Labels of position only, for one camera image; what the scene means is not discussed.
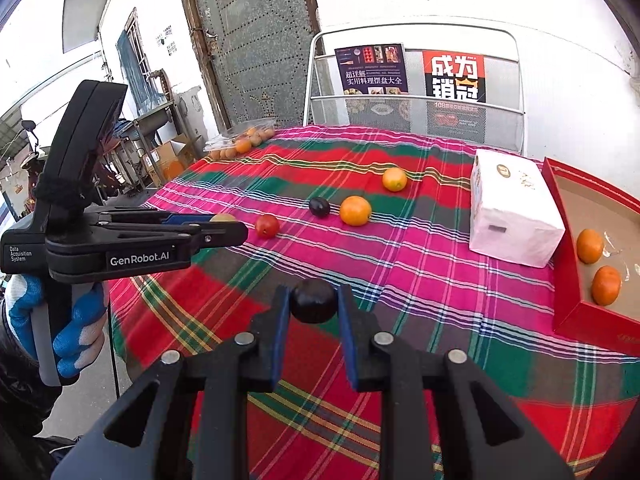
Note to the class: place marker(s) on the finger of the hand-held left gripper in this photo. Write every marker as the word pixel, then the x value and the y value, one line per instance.
pixel 170 218
pixel 220 235

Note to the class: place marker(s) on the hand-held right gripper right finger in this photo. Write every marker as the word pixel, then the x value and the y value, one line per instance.
pixel 347 335

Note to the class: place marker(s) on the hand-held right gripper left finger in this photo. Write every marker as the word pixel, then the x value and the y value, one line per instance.
pixel 280 340

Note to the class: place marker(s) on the brown round pear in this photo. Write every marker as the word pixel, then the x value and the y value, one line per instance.
pixel 222 217

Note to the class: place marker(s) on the red tomato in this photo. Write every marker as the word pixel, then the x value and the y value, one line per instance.
pixel 267 225

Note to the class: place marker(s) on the dark purple plum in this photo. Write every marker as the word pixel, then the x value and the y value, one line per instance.
pixel 319 207
pixel 313 301

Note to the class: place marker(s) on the small orange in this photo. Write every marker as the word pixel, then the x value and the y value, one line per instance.
pixel 243 145
pixel 355 210
pixel 394 179

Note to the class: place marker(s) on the red cardboard box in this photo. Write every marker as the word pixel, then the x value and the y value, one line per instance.
pixel 575 320

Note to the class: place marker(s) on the large orange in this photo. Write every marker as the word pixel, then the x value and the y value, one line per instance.
pixel 606 285
pixel 590 246

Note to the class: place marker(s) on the person's left forearm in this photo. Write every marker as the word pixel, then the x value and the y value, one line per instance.
pixel 20 395

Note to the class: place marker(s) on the plastic bag of small fruits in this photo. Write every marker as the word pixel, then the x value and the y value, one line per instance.
pixel 225 147

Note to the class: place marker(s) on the person's left hand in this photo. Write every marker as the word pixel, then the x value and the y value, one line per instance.
pixel 82 320

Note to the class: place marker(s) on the brown cardboard box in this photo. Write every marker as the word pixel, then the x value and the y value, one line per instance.
pixel 170 157

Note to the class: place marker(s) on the plaid tablecloth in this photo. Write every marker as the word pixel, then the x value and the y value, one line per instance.
pixel 425 285

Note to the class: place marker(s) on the metal workbench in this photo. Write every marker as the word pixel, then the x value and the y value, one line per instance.
pixel 150 120

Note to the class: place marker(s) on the window with blue curtain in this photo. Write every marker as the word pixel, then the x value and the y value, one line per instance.
pixel 132 65

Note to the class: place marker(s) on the white metal mesh rack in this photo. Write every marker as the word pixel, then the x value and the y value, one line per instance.
pixel 320 75

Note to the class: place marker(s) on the studded metal door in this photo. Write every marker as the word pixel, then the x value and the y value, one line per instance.
pixel 255 35

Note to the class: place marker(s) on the white tissue pack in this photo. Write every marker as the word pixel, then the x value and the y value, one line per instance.
pixel 515 210

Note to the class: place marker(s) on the dark purple cookbook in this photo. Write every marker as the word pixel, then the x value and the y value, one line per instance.
pixel 370 67

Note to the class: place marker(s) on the black and red book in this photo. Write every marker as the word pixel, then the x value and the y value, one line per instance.
pixel 452 77

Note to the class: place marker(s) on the wall notice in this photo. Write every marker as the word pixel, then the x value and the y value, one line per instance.
pixel 170 40

